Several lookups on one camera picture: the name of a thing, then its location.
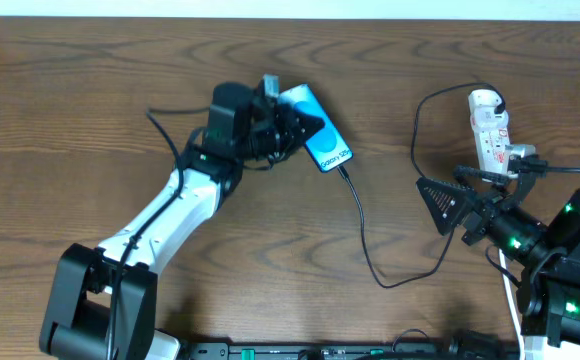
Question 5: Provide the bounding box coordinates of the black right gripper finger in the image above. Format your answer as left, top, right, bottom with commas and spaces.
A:
416, 177, 475, 235
453, 165, 511, 186

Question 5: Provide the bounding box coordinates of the blue smartphone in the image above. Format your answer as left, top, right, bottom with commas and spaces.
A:
279, 84, 353, 173

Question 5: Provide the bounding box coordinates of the black charger cable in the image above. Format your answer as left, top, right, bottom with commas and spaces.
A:
337, 82, 507, 290

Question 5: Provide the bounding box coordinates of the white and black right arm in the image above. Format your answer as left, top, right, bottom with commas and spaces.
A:
416, 166, 580, 347

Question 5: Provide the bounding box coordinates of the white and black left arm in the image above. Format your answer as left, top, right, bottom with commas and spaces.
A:
39, 76, 325, 360

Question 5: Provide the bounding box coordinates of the white power strip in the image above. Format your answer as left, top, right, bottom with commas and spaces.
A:
468, 89, 510, 174

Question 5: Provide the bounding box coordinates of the white power strip cord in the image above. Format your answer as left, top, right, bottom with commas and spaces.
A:
498, 248, 526, 360

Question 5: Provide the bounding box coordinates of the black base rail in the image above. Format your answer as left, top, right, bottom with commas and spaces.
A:
184, 328, 521, 360

